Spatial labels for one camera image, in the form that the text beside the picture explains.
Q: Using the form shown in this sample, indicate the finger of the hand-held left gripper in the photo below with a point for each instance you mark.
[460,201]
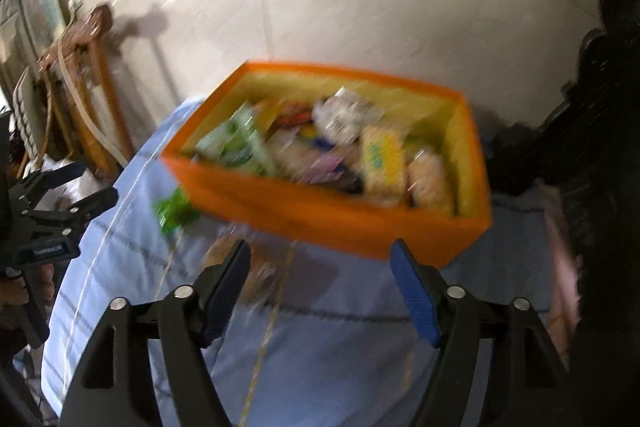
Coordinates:
[65,172]
[95,199]

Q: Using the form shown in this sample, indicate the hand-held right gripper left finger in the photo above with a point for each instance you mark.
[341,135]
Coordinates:
[225,292]

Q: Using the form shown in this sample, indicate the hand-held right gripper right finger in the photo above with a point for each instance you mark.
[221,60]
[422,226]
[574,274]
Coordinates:
[415,297]

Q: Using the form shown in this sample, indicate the orange cardboard box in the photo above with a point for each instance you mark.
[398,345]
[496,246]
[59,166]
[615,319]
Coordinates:
[300,217]

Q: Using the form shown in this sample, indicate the pile of snack packets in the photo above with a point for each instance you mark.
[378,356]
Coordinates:
[380,157]

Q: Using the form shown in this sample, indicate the person's left hand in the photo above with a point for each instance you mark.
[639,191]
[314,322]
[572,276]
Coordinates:
[46,287]

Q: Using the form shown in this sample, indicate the white plastic bag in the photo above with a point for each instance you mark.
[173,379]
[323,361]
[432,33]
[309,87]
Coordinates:
[87,183]

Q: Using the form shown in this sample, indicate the white slatted object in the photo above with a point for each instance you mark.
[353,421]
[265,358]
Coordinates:
[24,112]

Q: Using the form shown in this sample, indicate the blue checked tablecloth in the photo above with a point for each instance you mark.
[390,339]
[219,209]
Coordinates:
[325,357]

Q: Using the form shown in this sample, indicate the carved wooden chair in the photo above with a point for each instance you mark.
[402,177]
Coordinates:
[85,32]

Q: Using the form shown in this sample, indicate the pink cloth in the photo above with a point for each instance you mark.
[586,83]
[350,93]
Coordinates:
[562,257]

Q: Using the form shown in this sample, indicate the dark carved wooden furniture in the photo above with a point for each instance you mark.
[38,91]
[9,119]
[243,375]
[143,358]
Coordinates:
[600,157]

